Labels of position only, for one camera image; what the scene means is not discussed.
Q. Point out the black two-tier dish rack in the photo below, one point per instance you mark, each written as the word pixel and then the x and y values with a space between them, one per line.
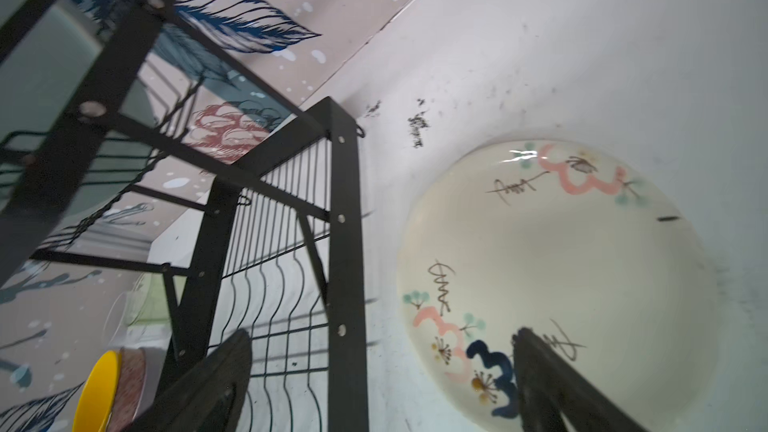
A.
pixel 246 205

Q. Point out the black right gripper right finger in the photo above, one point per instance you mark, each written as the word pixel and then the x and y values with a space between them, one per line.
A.
pixel 553 396

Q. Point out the cream white plate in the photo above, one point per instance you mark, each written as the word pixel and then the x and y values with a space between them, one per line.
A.
pixel 579 248

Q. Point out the lilac ceramic bowl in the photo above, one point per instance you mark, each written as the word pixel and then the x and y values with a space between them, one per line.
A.
pixel 154 363

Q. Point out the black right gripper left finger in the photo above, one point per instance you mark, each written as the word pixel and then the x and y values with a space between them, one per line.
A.
pixel 210 397

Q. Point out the pale green plate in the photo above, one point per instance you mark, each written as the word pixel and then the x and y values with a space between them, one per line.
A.
pixel 38 80

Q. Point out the yellow bowl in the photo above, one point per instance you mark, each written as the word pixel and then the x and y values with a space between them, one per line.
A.
pixel 95 404

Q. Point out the red patterned bowl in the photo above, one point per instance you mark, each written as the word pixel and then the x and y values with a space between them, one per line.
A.
pixel 132 375

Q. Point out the green glass tumbler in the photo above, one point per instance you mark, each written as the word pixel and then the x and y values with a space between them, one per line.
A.
pixel 146 303

